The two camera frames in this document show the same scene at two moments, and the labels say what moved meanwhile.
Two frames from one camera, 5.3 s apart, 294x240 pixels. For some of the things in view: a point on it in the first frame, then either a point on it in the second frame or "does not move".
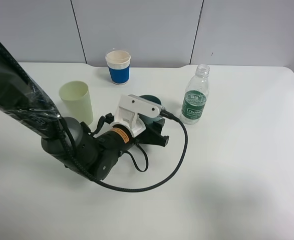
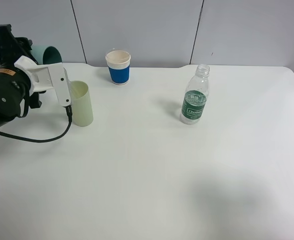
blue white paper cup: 118,62 does not move
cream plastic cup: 75,97 does not move
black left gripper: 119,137 -> 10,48
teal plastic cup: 154,99 -> 45,54
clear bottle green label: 195,96 does not move
